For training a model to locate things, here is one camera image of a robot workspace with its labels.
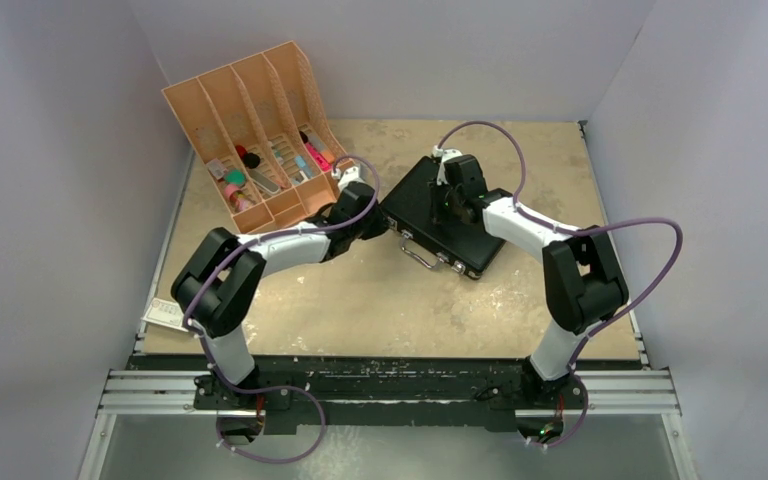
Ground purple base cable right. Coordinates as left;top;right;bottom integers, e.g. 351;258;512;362
523;370;591;450

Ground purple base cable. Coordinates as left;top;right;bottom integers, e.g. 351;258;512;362
523;370;591;450
215;384;329;465

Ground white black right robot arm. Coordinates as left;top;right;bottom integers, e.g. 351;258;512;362
429;148;629;407

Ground small white red box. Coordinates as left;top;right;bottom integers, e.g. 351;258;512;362
141;298;185;331

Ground green round tape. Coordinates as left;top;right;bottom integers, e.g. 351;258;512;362
224;169;246;187

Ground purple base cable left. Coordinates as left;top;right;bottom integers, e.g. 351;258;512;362
215;384;329;465

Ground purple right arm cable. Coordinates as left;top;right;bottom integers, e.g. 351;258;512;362
435;121;685;372

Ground black poker chip case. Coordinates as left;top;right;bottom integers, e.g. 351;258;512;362
381;156;504;280

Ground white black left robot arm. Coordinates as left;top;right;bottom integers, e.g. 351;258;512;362
171;180;387;409

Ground chrome case handle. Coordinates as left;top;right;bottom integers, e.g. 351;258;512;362
399;236;449;271

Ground black red round object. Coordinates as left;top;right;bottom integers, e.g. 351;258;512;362
235;145;262;170

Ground peach desk organizer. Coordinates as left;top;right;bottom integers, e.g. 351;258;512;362
163;41;346;233

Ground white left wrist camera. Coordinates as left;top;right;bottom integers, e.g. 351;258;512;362
331;165;366;193

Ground pink highlighter marker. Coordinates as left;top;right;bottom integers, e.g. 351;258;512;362
299;130;334;172

